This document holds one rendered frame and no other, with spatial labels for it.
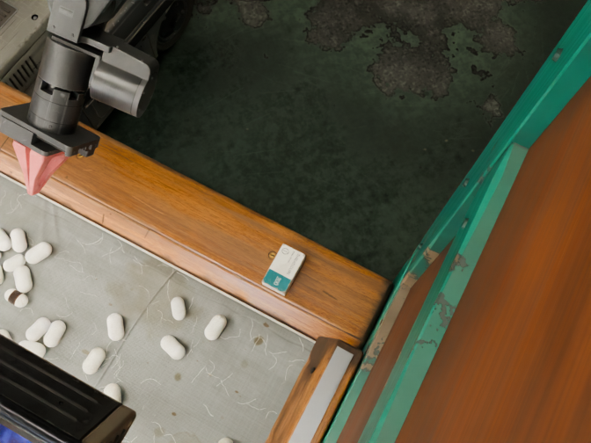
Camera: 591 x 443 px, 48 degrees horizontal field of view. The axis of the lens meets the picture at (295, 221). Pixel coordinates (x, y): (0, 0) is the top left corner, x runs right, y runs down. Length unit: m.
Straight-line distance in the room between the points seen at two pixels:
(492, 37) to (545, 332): 1.88
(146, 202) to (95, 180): 0.08
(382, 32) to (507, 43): 0.36
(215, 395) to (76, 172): 0.37
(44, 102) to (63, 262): 0.26
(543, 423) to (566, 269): 0.06
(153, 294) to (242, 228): 0.15
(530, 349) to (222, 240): 0.73
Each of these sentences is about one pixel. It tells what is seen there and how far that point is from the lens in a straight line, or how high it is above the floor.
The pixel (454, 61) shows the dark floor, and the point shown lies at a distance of 1.99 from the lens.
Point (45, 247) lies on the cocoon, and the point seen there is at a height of 0.76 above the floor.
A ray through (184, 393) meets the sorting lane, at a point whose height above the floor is 0.74.
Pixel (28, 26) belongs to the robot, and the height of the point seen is 0.47.
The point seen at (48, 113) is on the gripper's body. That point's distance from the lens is 0.82.
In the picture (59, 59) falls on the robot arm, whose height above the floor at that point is 0.99.
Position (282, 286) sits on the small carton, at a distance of 0.87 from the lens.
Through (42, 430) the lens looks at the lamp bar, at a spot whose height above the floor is 1.11.
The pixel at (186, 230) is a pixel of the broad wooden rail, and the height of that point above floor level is 0.76.
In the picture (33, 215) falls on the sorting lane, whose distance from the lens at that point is 1.01.
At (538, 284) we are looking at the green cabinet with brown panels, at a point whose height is 1.42.
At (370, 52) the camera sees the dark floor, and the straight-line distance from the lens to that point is 1.96.
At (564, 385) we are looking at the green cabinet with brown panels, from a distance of 0.17.
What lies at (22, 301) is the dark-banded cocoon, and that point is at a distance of 0.96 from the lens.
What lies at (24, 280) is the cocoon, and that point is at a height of 0.76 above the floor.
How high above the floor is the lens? 1.64
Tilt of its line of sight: 72 degrees down
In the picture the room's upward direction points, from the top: 3 degrees clockwise
